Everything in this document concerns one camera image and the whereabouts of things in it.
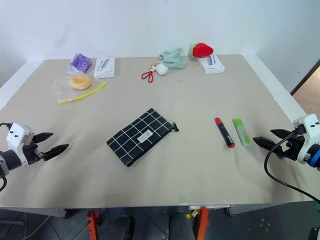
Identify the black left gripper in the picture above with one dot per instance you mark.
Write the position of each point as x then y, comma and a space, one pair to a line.
32, 153

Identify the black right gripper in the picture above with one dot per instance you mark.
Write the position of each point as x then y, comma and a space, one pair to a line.
291, 147

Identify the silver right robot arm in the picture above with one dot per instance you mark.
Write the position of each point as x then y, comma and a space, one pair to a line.
316, 157

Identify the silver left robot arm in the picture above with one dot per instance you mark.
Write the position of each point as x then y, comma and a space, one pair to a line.
8, 161

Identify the black checked pencil pouch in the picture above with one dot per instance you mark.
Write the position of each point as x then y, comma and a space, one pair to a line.
140, 136

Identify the green highlighter pen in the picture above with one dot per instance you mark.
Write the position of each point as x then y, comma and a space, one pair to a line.
242, 132

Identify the red black marker pen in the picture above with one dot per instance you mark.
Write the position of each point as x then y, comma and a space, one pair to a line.
225, 133

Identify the yellow flexible tube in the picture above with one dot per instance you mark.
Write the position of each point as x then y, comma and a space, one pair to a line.
82, 95

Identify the round bread in plastic bag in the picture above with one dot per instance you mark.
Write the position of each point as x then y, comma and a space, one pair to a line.
80, 81

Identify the green round object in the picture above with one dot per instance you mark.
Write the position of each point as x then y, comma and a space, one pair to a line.
317, 208

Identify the purple snack packet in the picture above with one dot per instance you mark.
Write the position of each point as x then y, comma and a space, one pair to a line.
80, 63

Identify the orange table clamp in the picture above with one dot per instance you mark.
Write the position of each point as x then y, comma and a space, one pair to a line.
92, 225
203, 223

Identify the white box with device print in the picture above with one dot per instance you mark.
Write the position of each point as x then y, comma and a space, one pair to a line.
211, 65

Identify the small yellow object under table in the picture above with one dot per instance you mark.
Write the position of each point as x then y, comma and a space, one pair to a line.
191, 215

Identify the red strawberry plush toy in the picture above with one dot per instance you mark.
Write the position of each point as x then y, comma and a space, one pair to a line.
202, 50

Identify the light green cloth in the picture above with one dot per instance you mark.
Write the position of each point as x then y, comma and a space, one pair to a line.
172, 59

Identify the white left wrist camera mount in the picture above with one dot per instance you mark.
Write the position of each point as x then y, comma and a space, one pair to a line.
17, 136

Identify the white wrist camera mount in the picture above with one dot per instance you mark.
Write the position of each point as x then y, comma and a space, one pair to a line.
311, 130
17, 136

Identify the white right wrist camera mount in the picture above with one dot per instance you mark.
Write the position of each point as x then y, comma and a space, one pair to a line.
311, 130

